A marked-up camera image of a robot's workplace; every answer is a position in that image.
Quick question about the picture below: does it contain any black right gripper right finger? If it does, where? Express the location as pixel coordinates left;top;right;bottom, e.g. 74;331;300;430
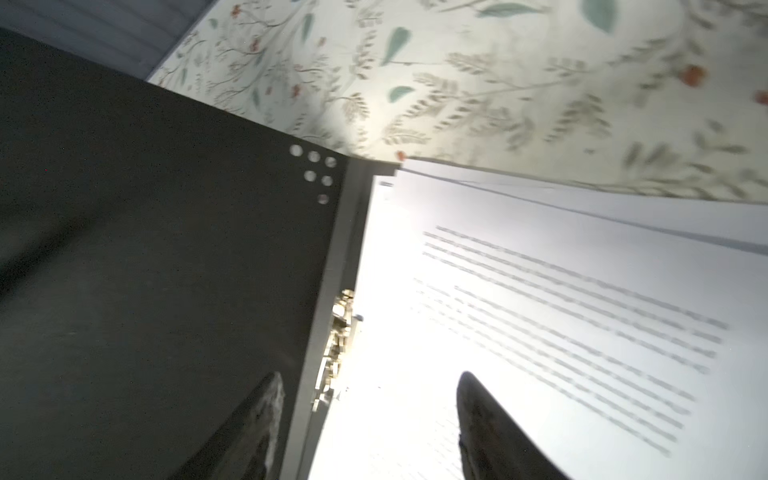
456;371;568;480

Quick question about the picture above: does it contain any blue folder with black inside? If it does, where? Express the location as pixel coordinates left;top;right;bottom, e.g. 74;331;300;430
1;30;395;479

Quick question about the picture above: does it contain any printed paper sheet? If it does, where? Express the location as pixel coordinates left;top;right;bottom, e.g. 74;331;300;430
309;172;767;479
401;158;767;256

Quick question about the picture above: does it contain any metal folder clip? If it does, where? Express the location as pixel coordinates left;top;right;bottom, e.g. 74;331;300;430
312;289;363;413

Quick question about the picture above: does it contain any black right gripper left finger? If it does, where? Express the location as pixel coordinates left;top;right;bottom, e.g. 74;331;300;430
170;372;285;480

